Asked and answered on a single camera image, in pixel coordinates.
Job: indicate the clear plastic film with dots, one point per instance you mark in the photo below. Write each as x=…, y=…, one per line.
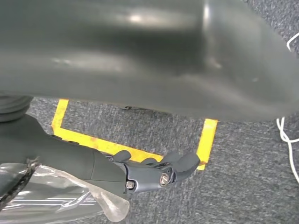
x=112, y=207

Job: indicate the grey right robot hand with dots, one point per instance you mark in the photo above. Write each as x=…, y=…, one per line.
x=140, y=61

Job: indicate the yellow floor tape outline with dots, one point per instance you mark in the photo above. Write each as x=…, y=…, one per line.
x=93, y=142

